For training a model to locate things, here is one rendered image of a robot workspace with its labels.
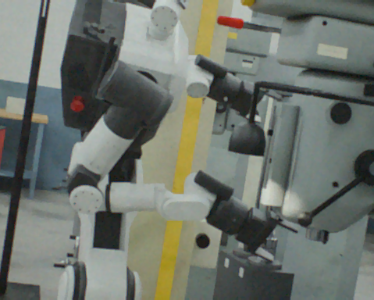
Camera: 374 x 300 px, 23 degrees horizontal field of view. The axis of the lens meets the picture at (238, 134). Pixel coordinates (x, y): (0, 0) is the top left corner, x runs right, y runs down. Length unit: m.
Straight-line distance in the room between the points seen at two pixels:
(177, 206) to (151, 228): 1.46
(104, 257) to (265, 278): 0.41
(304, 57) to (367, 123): 0.19
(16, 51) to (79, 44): 8.65
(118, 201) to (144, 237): 1.43
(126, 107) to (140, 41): 0.21
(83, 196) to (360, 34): 0.77
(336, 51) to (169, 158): 1.89
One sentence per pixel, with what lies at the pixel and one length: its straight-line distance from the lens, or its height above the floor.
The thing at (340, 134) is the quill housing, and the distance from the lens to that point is 1.81.
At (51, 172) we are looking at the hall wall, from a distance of 10.88.
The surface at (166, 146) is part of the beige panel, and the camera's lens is 3.57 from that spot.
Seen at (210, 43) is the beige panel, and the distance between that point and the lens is 3.58.
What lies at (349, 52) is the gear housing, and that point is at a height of 1.67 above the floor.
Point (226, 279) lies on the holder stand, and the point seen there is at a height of 1.07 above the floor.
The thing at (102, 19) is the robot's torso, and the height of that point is 1.67.
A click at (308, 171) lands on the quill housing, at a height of 1.43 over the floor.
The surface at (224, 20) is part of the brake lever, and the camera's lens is 1.93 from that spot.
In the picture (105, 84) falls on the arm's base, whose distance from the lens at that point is 2.03.
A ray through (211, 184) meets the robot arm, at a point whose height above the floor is 1.33.
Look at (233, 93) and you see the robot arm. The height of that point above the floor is 1.55.
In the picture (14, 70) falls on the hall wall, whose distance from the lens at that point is 10.81.
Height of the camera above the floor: 1.57
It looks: 3 degrees down
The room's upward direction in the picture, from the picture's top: 9 degrees clockwise
